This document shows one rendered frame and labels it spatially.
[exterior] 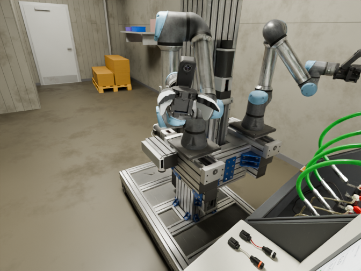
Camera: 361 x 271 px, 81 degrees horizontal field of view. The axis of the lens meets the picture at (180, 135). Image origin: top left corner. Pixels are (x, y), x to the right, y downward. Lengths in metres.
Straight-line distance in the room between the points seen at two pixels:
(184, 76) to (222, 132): 0.84
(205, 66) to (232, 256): 0.69
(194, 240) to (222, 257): 1.00
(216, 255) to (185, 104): 0.48
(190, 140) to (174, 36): 0.51
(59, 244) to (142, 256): 0.71
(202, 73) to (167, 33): 0.23
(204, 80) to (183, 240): 1.25
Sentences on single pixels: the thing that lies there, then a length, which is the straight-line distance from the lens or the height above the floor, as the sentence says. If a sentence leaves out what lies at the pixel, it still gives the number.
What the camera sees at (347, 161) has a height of 1.30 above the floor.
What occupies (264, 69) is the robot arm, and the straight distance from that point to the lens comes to 1.53.
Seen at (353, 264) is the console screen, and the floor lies 1.32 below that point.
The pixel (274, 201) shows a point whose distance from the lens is 1.06.
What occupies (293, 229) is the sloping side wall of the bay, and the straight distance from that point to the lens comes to 0.79.
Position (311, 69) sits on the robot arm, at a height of 1.43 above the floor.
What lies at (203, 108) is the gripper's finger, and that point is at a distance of 0.58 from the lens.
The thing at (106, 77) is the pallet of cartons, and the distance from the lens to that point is 6.30.
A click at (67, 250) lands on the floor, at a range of 2.13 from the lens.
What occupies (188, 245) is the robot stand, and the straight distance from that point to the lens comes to 1.74.
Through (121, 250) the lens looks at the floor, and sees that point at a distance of 2.01.
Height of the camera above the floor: 1.61
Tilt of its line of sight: 27 degrees down
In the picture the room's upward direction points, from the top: 2 degrees clockwise
